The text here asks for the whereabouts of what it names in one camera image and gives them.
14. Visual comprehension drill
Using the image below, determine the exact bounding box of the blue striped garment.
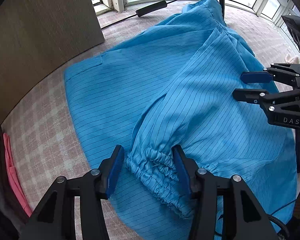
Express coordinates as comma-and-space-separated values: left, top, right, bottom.
64, 0, 297, 239

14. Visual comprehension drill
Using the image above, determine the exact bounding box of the white cream garment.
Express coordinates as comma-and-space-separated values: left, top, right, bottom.
285, 53, 300, 64

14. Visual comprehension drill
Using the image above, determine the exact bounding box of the pink folded garment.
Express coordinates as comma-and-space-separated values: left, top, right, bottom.
3, 133, 32, 217

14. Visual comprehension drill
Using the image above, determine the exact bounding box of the pink plaid bed sheet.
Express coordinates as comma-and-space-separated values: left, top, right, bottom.
2, 1, 299, 209

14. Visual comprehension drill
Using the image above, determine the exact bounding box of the brown wooden board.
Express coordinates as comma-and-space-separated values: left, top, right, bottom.
0, 0, 104, 121

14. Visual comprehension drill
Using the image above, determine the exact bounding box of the black inline cable controller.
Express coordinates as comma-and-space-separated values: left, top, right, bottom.
135, 1, 167, 17

